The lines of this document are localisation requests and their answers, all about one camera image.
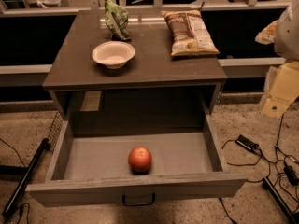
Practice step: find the black floor bar left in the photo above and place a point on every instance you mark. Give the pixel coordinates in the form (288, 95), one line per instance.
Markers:
(27, 173)

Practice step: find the open grey drawer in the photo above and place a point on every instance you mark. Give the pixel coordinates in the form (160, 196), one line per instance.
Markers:
(90, 161)

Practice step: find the black floor bar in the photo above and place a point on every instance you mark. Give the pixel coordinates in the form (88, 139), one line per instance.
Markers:
(292, 217)
(27, 173)

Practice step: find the grey cabinet counter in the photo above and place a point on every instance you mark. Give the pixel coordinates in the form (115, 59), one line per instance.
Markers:
(152, 66)

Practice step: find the black power adapter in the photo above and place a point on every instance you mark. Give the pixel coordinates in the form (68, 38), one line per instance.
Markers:
(290, 173)
(246, 143)

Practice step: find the white paper bowl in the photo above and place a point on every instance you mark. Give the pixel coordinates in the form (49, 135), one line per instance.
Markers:
(113, 54)

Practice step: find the brown chip bag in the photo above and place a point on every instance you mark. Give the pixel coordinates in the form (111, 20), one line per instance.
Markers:
(190, 35)

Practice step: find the black floor bar right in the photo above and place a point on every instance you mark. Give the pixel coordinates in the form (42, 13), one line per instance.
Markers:
(292, 217)

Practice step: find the green chip bag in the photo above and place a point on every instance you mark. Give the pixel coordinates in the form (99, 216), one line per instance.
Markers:
(116, 19)

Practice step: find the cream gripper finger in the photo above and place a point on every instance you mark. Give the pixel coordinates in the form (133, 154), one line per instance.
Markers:
(281, 89)
(267, 35)

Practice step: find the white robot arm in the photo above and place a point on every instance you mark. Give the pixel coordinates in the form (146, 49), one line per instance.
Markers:
(284, 34)

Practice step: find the black drawer handle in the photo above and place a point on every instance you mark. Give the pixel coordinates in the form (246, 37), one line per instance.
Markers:
(150, 202)

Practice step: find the red apple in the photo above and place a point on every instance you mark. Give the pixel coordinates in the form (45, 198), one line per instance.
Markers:
(140, 159)

